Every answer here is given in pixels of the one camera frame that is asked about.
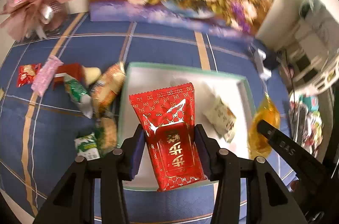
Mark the small green white packet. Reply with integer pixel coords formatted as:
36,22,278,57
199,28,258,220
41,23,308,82
74,132,101,161

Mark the biscuit sticks clear packet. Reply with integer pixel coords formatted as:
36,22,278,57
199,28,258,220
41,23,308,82
95,117,118,157

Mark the clutter pile of items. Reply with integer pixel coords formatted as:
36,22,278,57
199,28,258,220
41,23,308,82
288,92,323,157

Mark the pink snack packet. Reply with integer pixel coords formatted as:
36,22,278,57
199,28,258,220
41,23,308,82
31,55,63,97

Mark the cream jelly cup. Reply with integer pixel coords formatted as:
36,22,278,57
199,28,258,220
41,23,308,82
82,66,102,87

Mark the green white snack packet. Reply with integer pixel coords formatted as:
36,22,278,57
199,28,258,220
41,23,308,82
64,74,93,119

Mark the red gold patterned snack packet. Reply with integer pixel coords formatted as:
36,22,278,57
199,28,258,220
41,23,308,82
129,83,205,192

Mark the small red peanut snack packet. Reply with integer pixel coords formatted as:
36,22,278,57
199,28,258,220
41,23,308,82
17,63,41,87

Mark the orange jelly pouch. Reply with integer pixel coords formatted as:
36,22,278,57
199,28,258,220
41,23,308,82
248,93,280,160

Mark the white tray with green rim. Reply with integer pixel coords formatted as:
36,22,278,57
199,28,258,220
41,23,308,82
117,61,257,192

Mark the beige white snack packet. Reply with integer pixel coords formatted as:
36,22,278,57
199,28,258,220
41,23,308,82
203,97,236,143

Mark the white charger block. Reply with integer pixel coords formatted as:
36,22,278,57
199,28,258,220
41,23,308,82
248,44,272,82

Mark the red snack box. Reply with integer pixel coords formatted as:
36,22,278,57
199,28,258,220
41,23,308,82
52,63,83,89

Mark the white shelf unit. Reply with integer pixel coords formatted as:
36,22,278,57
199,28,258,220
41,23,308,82
255,0,339,97

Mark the orange cracker snack packet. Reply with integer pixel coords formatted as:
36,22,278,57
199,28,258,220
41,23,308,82
90,61,126,118

